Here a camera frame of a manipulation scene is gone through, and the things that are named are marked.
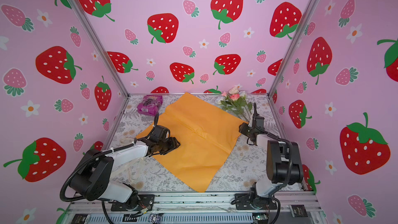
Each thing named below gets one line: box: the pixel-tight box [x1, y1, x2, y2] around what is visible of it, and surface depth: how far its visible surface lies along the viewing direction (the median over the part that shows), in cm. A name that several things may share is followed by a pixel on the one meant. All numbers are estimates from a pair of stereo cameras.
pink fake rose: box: [229, 93, 250, 122], surface depth 113 cm
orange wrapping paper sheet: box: [136, 92, 249, 193], surface depth 95 cm
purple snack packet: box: [136, 94, 164, 116], surface depth 109 cm
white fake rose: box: [228, 86, 240, 95], surface depth 121 cm
